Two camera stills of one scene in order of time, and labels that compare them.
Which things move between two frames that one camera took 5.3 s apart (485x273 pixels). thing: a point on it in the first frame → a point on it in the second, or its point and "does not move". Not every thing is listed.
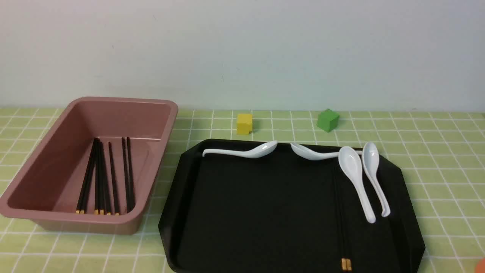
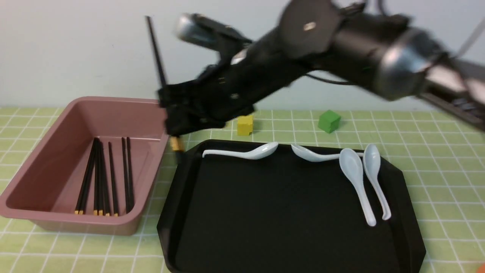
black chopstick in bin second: [86, 191] does not move
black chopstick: [343, 259] → [177, 143]
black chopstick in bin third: [97, 175] does not move
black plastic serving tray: [281, 214] does not move
